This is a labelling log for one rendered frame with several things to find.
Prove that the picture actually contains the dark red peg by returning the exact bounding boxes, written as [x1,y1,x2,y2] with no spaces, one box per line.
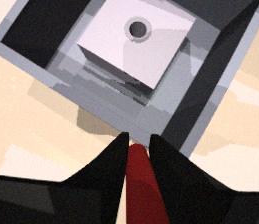
[126,144,170,224]

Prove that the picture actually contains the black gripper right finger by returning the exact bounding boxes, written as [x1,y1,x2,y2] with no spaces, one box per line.
[149,134,259,224]

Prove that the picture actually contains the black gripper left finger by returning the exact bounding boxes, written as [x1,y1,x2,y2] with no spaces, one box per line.
[0,132,129,224]

